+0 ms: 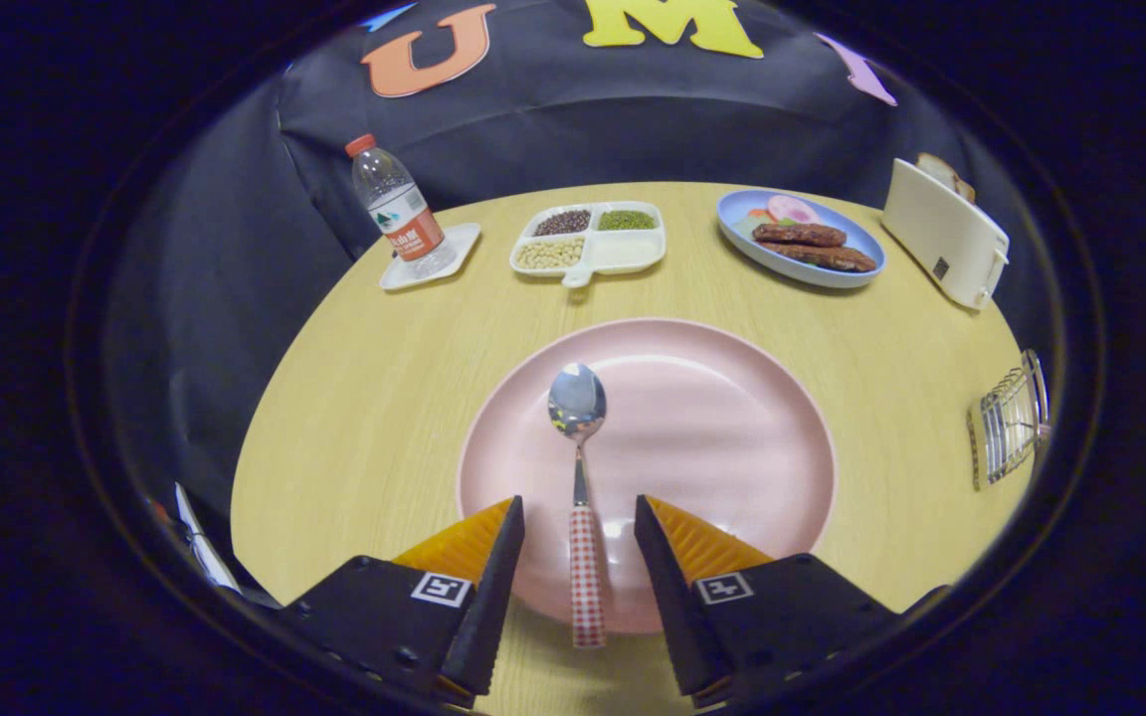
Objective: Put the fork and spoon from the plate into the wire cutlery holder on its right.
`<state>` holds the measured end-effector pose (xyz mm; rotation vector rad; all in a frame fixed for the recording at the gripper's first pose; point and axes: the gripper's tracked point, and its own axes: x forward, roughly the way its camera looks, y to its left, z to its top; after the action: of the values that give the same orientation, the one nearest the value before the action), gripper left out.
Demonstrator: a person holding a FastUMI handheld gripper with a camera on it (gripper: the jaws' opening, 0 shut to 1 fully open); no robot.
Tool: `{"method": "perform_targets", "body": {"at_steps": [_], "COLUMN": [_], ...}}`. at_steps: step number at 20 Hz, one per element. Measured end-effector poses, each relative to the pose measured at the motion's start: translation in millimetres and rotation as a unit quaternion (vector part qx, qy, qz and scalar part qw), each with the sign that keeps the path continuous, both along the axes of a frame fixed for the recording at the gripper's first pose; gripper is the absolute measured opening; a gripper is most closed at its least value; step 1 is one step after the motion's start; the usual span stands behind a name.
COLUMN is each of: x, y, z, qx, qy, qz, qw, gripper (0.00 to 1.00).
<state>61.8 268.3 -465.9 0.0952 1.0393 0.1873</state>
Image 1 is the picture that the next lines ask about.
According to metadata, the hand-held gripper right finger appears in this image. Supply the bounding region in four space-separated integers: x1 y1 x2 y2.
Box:
633 494 952 709

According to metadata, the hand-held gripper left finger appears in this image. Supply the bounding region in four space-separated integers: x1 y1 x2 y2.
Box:
280 495 526 709

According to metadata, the spoon with red checked handle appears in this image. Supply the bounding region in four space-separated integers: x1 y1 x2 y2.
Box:
547 362 608 649

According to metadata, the pink plate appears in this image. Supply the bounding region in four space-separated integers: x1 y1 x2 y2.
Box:
457 318 838 635

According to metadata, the brown grilled meat strip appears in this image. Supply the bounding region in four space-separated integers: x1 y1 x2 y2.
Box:
760 242 878 273
752 223 848 248

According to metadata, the blue plate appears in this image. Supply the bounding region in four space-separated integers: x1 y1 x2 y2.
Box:
716 189 886 289

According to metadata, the white square coaster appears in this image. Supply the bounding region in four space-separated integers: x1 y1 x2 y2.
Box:
379 222 482 291

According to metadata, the clear water bottle red label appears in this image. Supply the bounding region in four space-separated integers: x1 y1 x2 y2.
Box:
345 133 457 279

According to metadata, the white divided grain dish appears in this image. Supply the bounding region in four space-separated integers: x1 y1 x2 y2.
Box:
509 201 668 289

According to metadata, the pink ham slice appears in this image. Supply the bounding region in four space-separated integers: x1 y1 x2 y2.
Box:
766 194 823 225

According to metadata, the white toaster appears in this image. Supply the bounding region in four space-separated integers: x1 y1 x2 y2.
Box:
881 157 1012 311

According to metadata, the toast slice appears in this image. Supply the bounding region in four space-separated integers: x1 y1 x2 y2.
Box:
916 152 977 203

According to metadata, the clear wire basket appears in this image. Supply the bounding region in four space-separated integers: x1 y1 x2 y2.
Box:
967 348 1051 490

